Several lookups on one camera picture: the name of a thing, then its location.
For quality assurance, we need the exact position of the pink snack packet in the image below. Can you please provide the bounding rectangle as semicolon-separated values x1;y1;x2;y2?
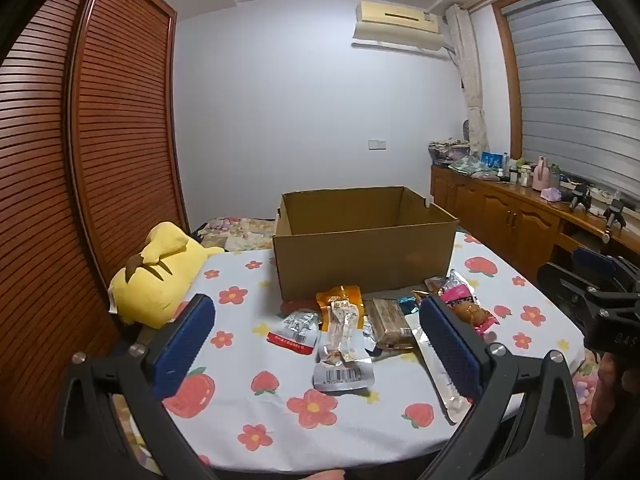
440;269;501;336

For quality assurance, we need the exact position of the white biscuit packet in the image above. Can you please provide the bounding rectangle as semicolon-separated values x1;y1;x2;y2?
404;310;473;423

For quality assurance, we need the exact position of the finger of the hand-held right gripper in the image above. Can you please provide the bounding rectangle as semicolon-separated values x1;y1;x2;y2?
571;246;640;295
537;261;608;333

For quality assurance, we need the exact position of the orange snack packet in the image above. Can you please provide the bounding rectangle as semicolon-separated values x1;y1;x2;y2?
316;284;364;332

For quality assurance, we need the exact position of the grey window blind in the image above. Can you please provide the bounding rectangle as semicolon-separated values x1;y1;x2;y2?
504;0;640;197

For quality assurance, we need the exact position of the person's right hand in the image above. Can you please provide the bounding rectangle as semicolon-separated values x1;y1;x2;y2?
591;351;640;432

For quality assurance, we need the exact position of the brown cardboard box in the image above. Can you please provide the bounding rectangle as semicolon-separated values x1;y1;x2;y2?
272;186;459;302

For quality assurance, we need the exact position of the pile of folded clothes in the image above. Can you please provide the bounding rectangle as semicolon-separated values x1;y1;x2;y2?
428;137;471;167

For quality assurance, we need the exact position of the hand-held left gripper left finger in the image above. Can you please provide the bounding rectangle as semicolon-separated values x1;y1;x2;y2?
52;293;221;480

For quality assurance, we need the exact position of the silver packet red label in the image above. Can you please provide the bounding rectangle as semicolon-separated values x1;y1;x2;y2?
266;310;321;357

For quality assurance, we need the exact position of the wooden cabinet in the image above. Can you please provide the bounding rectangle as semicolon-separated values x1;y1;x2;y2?
430;164;640;283

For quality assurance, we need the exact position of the small black tripod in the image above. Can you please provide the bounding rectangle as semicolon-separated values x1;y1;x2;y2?
569;184;592;217
603;199;627;241

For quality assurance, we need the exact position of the clear packet with barcode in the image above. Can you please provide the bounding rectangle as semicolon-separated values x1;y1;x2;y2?
312;305;377;393

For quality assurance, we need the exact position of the wooden louvered wardrobe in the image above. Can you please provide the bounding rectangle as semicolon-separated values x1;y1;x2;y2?
0;0;191;461

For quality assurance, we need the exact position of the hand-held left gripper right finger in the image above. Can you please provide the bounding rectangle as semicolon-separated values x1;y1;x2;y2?
415;292;586;480

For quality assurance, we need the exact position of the brown cake packet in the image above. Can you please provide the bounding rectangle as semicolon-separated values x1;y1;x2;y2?
367;297;417;351

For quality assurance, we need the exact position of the beige curtain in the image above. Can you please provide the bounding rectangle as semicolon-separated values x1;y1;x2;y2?
444;4;489;158

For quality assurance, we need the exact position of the wall air conditioner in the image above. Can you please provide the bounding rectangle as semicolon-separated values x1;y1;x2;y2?
351;1;444;52

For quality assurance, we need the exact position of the white strawberry flower tablecloth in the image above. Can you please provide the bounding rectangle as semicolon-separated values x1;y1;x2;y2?
107;230;586;476

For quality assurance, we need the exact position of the pink kettle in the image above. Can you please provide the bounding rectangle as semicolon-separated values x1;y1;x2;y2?
532;155;551;191

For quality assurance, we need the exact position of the yellow plush toy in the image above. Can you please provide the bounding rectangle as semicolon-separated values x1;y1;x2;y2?
108;221;225;329

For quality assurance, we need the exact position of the green floral cloth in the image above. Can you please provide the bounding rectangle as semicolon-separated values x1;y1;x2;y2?
447;154;485;177

